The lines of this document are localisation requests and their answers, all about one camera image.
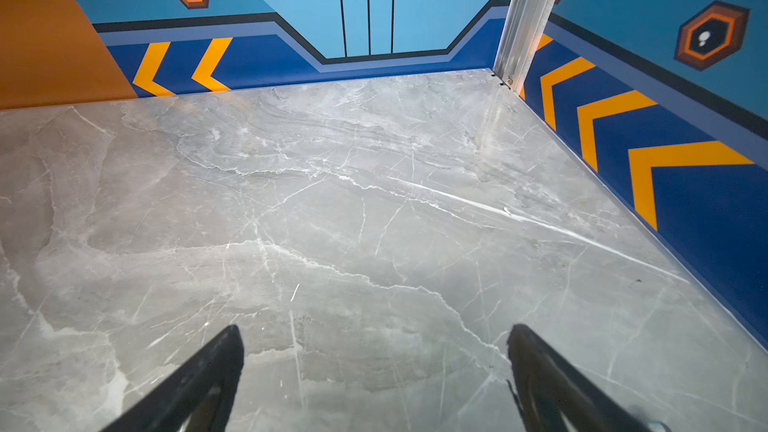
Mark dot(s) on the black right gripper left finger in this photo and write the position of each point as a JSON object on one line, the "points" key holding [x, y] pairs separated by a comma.
{"points": [[197, 396]]}

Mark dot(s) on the aluminium corner post right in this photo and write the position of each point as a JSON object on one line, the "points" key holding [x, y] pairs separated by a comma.
{"points": [[524, 25]]}

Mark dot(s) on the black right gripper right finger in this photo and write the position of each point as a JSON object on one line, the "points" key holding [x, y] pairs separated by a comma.
{"points": [[552, 395]]}

